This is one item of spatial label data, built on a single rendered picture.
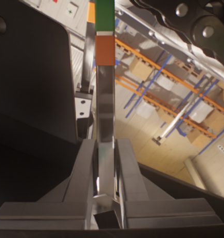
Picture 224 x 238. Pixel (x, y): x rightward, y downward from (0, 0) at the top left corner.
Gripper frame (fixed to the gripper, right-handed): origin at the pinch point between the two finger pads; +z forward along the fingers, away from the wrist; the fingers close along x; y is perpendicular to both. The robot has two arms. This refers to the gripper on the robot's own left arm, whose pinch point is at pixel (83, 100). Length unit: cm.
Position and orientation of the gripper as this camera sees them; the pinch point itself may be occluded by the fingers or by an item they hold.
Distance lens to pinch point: 27.6
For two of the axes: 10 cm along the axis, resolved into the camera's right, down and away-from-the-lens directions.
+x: 0.2, -7.2, 7.0
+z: 2.0, -6.8, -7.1
